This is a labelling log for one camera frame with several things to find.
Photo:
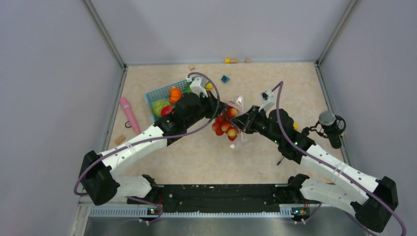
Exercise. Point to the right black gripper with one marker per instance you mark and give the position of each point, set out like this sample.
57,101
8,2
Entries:
246,120

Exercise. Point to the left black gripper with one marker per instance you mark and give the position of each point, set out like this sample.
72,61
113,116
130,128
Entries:
212,101

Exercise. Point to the clear pink-dotted zip bag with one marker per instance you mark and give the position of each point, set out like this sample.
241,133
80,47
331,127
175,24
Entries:
235,107

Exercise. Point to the red cherry bunch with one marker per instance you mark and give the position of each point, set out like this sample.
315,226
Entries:
222,124

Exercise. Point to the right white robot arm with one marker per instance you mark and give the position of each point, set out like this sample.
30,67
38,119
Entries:
369,199

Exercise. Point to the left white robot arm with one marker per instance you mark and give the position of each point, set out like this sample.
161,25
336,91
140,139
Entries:
98,178

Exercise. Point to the green leafy vegetable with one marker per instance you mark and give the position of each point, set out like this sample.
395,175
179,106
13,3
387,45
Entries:
188,89

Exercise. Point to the orange pumpkin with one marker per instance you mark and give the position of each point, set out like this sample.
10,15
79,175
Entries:
174,95

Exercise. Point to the red yellow apple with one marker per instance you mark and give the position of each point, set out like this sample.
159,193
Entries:
166,110

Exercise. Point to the blue square block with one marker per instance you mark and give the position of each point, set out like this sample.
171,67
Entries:
225,79

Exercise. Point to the light blue plastic basket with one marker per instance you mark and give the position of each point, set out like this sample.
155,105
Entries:
163,93

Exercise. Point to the green apple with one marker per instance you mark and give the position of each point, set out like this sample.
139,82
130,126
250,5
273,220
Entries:
157,107

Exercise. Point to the pink cylindrical bottle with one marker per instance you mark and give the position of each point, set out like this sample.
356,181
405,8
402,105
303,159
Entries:
126,106

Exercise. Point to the black microphone on stand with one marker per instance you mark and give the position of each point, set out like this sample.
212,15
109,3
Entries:
330,125

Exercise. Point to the wooden block front left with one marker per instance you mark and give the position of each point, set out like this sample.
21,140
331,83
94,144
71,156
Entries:
120,139

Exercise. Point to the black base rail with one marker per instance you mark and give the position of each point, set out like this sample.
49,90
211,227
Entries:
224,200

